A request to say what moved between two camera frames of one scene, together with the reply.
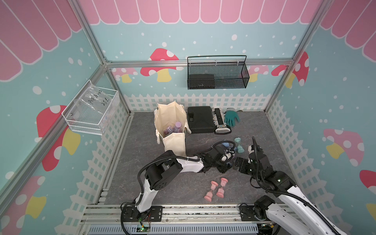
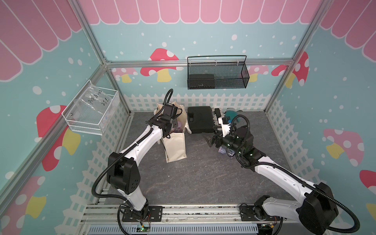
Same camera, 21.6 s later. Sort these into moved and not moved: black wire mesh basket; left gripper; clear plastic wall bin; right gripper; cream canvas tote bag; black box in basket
Moved: right gripper; left gripper
Not moved: black box in basket; cream canvas tote bag; black wire mesh basket; clear plastic wall bin
